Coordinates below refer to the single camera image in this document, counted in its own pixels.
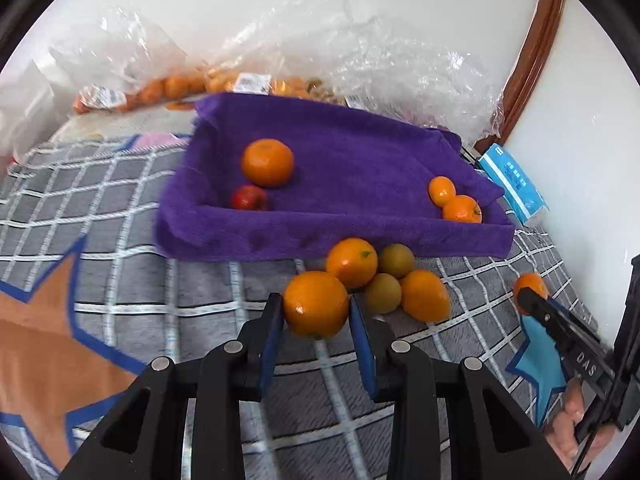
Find large orange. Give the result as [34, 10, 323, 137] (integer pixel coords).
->
[241, 138, 295, 187]

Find oblong orange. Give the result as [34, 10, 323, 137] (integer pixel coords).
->
[400, 269, 451, 323]

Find pale printed bedsheet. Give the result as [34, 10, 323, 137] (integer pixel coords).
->
[47, 107, 198, 151]

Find purple towel-lined tray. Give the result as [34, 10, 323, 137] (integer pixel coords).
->
[156, 92, 516, 263]

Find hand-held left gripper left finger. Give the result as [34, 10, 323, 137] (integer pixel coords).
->
[57, 292, 286, 480]

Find orange with stem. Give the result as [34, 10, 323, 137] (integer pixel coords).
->
[442, 194, 483, 224]

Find small orange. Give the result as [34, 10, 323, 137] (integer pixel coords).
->
[428, 176, 457, 207]
[282, 270, 350, 339]
[513, 272, 549, 316]
[325, 237, 379, 290]

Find small red fruit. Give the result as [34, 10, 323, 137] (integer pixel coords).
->
[230, 185, 269, 211]

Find grey checked star blanket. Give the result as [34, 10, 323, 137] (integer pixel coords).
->
[0, 132, 601, 480]

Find person's right hand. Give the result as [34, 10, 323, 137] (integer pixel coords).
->
[545, 379, 617, 471]

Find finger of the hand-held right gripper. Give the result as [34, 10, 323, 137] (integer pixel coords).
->
[516, 287, 618, 386]

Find white plastic bag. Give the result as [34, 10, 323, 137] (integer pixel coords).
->
[0, 60, 76, 161]

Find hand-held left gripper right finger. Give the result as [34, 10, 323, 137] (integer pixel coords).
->
[348, 297, 576, 480]

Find pile of bagged oranges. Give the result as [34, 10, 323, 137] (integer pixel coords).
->
[74, 74, 321, 113]

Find blue tissue pack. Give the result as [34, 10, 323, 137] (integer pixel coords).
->
[475, 143, 550, 227]

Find clear crumpled plastic bag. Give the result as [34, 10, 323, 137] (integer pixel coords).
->
[215, 0, 431, 121]

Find clear plastic bag of oranges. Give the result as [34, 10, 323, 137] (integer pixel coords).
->
[50, 5, 321, 113]

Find yellow-green citrus fruit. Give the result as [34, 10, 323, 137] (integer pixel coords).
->
[377, 243, 416, 280]
[363, 273, 403, 315]

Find pile of bagged brown fruits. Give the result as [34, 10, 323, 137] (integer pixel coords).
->
[300, 77, 351, 106]

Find brown wooden door frame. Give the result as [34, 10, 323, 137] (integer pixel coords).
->
[472, 0, 568, 153]

